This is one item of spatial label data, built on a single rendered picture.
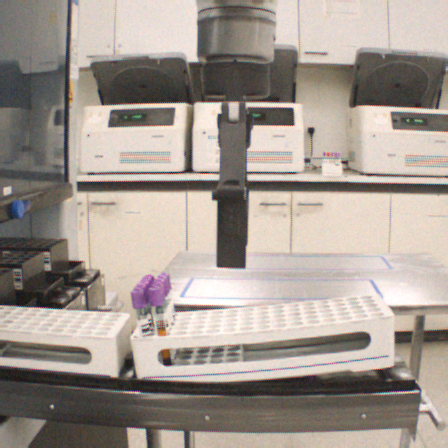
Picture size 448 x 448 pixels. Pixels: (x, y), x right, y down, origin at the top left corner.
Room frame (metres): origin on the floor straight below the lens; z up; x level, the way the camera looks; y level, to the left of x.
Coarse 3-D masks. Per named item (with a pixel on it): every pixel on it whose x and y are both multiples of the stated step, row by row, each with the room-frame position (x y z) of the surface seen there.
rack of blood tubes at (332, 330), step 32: (192, 320) 0.69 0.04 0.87; (224, 320) 0.68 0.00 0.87; (256, 320) 0.66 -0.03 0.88; (288, 320) 0.65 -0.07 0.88; (320, 320) 0.63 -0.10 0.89; (352, 320) 0.62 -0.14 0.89; (384, 320) 0.62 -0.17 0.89; (192, 352) 0.68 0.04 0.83; (224, 352) 0.66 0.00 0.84; (256, 352) 0.71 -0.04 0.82; (288, 352) 0.69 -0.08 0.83; (320, 352) 0.68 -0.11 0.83; (352, 352) 0.62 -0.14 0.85; (384, 352) 0.61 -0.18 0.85
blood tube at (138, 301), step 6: (138, 288) 0.64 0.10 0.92; (132, 294) 0.63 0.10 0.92; (138, 294) 0.63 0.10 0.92; (132, 300) 0.63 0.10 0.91; (138, 300) 0.63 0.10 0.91; (144, 300) 0.64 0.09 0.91; (132, 306) 0.63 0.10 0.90; (138, 306) 0.63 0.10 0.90; (144, 306) 0.63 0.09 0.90; (138, 312) 0.63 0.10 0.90; (144, 312) 0.63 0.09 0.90; (138, 318) 0.63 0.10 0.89; (144, 318) 0.63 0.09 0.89; (138, 324) 0.63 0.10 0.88; (144, 324) 0.63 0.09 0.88; (138, 330) 0.64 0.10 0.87; (144, 330) 0.63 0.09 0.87; (144, 336) 0.63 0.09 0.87; (150, 336) 0.64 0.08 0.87
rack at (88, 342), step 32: (0, 320) 0.68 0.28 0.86; (32, 320) 0.68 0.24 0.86; (64, 320) 0.69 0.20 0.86; (96, 320) 0.70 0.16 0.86; (128, 320) 0.71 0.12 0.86; (0, 352) 0.70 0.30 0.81; (32, 352) 0.72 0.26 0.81; (64, 352) 0.72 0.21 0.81; (96, 352) 0.63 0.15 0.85; (128, 352) 0.70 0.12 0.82
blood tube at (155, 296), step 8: (152, 288) 0.64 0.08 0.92; (160, 288) 0.64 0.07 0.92; (152, 296) 0.63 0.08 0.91; (160, 296) 0.64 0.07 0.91; (152, 304) 0.63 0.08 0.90; (160, 304) 0.64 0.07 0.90; (152, 312) 0.64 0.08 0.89; (160, 312) 0.64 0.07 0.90; (160, 320) 0.64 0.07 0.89; (160, 328) 0.63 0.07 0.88; (160, 336) 0.63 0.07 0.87; (160, 352) 0.64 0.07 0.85; (168, 352) 0.64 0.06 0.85; (168, 360) 0.63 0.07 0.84
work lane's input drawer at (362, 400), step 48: (0, 384) 0.62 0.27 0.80; (48, 384) 0.62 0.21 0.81; (96, 384) 0.62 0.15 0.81; (144, 384) 0.62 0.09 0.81; (192, 384) 0.62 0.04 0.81; (240, 384) 0.62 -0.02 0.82; (288, 384) 0.61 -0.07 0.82; (336, 384) 0.61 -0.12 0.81; (384, 384) 0.61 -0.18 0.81; (240, 432) 0.61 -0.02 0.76; (288, 432) 0.60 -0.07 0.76
